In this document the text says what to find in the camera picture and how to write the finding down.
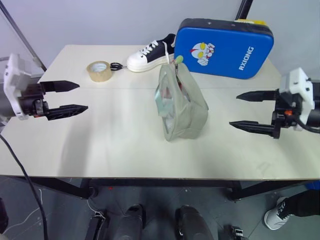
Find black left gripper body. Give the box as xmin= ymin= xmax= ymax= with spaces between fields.
xmin=18 ymin=83 xmax=50 ymax=118

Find white string on floor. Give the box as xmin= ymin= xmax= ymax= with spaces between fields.
xmin=86 ymin=199 xmax=105 ymax=219

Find black-handled scissors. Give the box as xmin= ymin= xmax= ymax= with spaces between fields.
xmin=109 ymin=62 xmax=129 ymax=72

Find brown packing tape roll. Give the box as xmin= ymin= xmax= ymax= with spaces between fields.
xmin=86 ymin=60 xmax=113 ymax=83

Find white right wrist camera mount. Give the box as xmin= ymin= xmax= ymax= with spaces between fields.
xmin=279 ymin=67 xmax=316 ymax=132

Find blue cartoon case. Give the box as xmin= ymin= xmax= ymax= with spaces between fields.
xmin=173 ymin=17 xmax=275 ymax=81

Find black metal table frame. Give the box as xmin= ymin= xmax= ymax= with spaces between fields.
xmin=27 ymin=175 xmax=320 ymax=201

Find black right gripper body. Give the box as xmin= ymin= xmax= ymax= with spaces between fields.
xmin=271 ymin=89 xmax=305 ymax=140

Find black upright pole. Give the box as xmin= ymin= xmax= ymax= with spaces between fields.
xmin=234 ymin=0 xmax=254 ymax=21

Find dark rounded shape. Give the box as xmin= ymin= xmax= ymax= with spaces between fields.
xmin=117 ymin=204 xmax=147 ymax=240
xmin=174 ymin=204 xmax=215 ymax=240

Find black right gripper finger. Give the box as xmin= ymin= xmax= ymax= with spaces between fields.
xmin=236 ymin=90 xmax=279 ymax=102
xmin=228 ymin=120 xmax=274 ymax=137

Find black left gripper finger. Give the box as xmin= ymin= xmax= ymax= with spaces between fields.
xmin=39 ymin=80 xmax=81 ymax=95
xmin=46 ymin=104 xmax=89 ymax=122

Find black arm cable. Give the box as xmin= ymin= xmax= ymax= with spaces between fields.
xmin=296 ymin=116 xmax=320 ymax=134
xmin=0 ymin=134 xmax=49 ymax=240

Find person's black trouser leg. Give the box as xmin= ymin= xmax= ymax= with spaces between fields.
xmin=284 ymin=190 xmax=320 ymax=221

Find blue floor object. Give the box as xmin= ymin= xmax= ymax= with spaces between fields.
xmin=305 ymin=180 xmax=320 ymax=199

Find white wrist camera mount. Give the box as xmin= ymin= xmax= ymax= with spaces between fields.
xmin=3 ymin=53 xmax=34 ymax=121
xmin=279 ymin=67 xmax=316 ymax=132

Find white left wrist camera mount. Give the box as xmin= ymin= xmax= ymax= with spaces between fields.
xmin=3 ymin=53 xmax=34 ymax=121

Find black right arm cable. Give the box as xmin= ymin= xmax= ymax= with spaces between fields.
xmin=296 ymin=116 xmax=320 ymax=134

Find person's white sneaker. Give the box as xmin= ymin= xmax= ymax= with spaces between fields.
xmin=264 ymin=196 xmax=292 ymax=231

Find white and black sneaker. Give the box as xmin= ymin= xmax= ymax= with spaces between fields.
xmin=126 ymin=33 xmax=177 ymax=73

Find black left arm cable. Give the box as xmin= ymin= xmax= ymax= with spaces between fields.
xmin=0 ymin=134 xmax=49 ymax=240

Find dark slanted pole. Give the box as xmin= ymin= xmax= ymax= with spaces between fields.
xmin=0 ymin=0 xmax=48 ymax=73

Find grey-green fabric pouch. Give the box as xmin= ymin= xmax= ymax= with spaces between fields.
xmin=154 ymin=55 xmax=210 ymax=143

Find yellow object behind pad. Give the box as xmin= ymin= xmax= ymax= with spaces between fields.
xmin=234 ymin=18 xmax=267 ymax=26

